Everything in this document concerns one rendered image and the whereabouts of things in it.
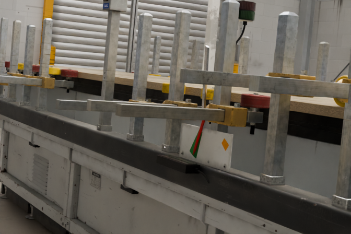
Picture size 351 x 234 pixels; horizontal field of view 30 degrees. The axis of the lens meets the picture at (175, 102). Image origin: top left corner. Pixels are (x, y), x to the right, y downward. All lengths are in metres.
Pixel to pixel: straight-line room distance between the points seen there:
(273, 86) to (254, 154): 0.83
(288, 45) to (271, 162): 0.28
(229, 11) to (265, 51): 10.14
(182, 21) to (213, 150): 0.44
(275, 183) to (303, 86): 0.42
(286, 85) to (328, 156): 0.58
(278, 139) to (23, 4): 8.44
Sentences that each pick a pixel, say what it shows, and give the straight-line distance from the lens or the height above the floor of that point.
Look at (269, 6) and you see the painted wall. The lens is 11.98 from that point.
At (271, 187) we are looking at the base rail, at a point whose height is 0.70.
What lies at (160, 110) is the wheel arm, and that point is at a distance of 1.65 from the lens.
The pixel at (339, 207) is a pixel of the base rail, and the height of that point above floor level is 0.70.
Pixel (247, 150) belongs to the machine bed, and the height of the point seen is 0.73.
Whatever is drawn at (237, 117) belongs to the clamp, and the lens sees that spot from 1.74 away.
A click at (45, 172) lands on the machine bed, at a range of 3.77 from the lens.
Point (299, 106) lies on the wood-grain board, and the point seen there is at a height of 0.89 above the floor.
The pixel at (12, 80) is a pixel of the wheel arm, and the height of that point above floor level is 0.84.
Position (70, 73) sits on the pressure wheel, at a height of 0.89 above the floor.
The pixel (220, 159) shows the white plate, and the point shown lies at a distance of 1.77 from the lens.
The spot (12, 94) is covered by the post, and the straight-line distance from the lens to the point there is 3.63.
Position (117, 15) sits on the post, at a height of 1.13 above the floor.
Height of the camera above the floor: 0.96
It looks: 3 degrees down
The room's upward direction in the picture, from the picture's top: 5 degrees clockwise
